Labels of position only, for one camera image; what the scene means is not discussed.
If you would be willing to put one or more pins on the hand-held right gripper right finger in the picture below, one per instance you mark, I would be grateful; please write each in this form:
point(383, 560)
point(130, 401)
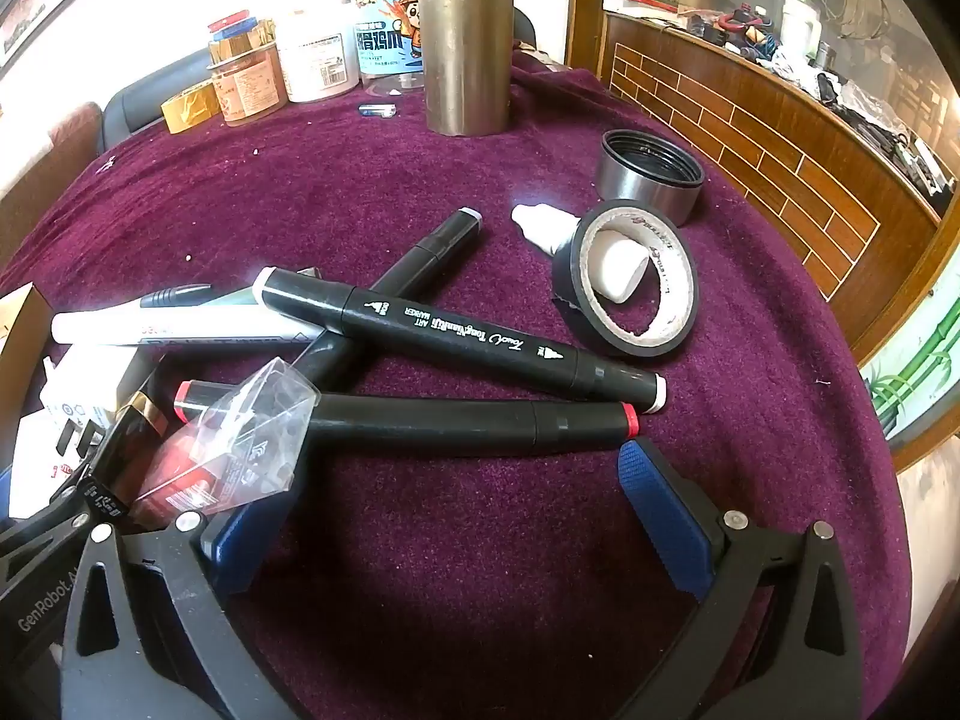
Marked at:
point(664, 514)

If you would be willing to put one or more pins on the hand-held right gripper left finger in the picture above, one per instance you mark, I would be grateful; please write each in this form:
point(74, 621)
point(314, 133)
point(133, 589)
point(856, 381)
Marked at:
point(241, 540)

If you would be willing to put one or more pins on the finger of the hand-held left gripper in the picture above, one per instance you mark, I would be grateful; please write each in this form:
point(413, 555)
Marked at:
point(52, 514)

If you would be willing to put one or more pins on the clear packet with red item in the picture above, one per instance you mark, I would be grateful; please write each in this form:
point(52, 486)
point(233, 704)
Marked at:
point(240, 435)

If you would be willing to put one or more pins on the black gold lipstick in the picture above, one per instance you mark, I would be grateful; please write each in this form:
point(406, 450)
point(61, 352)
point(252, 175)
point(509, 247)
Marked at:
point(131, 435)

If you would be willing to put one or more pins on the white charger with prongs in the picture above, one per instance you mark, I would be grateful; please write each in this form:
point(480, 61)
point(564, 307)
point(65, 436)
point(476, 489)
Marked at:
point(90, 382)

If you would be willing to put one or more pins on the cardboard box tray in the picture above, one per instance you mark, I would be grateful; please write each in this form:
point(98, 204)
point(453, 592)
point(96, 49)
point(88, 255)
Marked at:
point(19, 345)

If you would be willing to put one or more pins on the white marker pen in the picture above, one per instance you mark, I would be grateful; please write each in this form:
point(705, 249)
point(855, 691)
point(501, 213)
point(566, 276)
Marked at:
point(172, 326)

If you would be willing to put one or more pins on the black tape roll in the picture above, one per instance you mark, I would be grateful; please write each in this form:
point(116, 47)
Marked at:
point(577, 300)

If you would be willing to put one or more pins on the black marker red caps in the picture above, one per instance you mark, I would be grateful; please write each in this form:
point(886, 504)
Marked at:
point(450, 424)

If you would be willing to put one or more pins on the small white bottle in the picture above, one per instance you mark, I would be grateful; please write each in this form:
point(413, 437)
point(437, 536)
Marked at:
point(611, 262)

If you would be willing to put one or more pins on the black marker white caps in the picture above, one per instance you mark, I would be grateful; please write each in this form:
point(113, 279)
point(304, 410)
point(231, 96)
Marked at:
point(457, 334)

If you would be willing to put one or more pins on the black marker grey cap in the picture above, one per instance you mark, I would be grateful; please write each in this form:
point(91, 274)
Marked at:
point(431, 247)

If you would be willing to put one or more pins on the green bamboo panel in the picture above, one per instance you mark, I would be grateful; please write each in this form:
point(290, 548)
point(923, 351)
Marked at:
point(919, 375)

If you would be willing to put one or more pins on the steel thermos lid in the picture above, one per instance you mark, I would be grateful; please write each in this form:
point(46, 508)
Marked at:
point(645, 184)

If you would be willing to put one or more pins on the brown armchair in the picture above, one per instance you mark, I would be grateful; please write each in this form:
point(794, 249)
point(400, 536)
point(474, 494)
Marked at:
point(45, 157)

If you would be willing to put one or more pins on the wooden counter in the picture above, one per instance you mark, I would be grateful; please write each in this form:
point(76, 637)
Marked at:
point(780, 157)

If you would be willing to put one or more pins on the yellow tape roll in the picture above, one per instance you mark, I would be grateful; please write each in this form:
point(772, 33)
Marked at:
point(191, 109)

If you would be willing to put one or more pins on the black leather sofa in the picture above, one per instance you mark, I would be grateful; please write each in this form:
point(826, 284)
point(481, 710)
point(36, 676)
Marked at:
point(146, 94)

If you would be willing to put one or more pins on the small blue white tube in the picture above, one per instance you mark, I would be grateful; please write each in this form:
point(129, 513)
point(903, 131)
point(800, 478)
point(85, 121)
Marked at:
point(377, 110)

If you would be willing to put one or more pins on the orange jar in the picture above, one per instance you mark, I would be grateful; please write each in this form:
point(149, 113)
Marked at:
point(251, 86)

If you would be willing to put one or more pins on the counter clutter pile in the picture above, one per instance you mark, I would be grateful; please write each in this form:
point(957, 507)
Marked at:
point(847, 90)

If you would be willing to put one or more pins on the white jar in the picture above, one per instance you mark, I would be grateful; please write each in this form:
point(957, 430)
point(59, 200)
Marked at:
point(319, 60)

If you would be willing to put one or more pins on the colourful small tin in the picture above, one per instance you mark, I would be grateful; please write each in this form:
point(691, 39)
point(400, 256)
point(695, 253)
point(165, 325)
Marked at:
point(240, 34)

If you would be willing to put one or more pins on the white kettle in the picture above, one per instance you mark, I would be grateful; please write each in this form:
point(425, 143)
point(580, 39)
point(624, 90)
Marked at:
point(797, 22)

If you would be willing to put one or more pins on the blue label clear jar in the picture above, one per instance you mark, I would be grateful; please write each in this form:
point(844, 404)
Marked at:
point(390, 37)

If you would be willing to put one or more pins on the framed wall picture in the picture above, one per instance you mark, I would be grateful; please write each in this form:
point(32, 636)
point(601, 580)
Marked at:
point(22, 31)

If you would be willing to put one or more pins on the wooden door frame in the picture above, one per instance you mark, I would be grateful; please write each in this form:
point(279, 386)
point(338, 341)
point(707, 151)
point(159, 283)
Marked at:
point(585, 7)

